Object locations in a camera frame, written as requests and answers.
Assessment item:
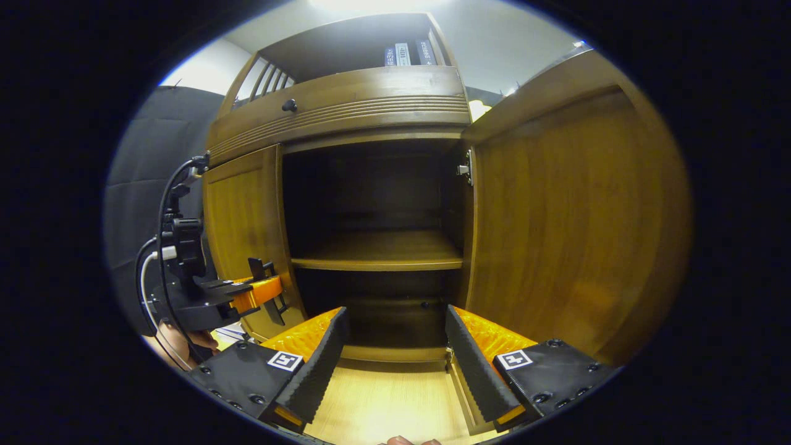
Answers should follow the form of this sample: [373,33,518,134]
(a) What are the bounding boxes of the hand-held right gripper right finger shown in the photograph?
[445,304,619,433]

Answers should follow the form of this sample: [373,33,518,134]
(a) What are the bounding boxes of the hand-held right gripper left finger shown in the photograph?
[188,307,350,433]

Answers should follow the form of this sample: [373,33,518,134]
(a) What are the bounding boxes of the black door handle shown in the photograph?
[249,258,289,326]

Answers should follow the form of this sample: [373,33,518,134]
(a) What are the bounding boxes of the wooden cabinet door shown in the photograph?
[460,49,693,368]
[203,144,307,341]

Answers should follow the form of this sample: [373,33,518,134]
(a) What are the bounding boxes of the wooden double-door shoe cabinet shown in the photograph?
[203,12,693,371]

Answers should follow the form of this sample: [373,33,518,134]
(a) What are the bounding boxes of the wooden inner shelf board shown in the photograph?
[290,230,464,271]

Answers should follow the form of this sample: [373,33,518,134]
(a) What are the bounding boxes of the large ceiling light panel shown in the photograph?
[309,0,458,14]

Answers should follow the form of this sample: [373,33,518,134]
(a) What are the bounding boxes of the white cable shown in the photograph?
[140,246,186,370]

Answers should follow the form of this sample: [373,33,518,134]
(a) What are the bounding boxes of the black cable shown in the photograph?
[135,155,211,365]

